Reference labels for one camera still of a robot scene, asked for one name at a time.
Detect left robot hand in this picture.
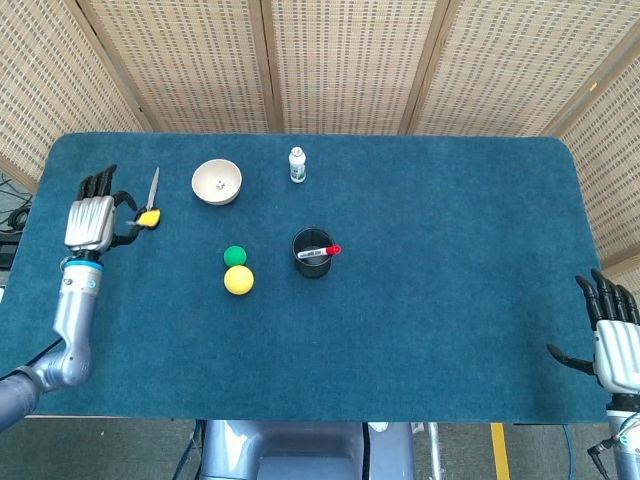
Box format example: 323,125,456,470
63,164,139,253

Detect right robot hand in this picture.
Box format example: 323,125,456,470
546,268,640,399

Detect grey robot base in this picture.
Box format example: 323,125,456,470
198,419,416,480

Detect beige bowl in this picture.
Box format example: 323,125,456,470
191,158,244,206

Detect green ball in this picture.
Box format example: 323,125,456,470
222,244,248,268

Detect yellow ball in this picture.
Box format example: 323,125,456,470
223,264,256,296

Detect white bottle with green label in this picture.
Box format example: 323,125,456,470
288,146,307,185

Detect black mesh pen cup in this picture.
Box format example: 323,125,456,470
291,227,333,279

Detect blue table mat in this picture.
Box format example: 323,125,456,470
0,132,609,425

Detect red capped marker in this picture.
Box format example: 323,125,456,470
296,244,342,260

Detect woven folding screen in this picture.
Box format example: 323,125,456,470
0,0,640,281

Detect black handled scissors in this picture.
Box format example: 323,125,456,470
132,167,162,232

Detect black cables bundle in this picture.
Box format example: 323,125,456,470
0,172,35,236

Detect blue cable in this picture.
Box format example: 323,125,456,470
560,422,581,480

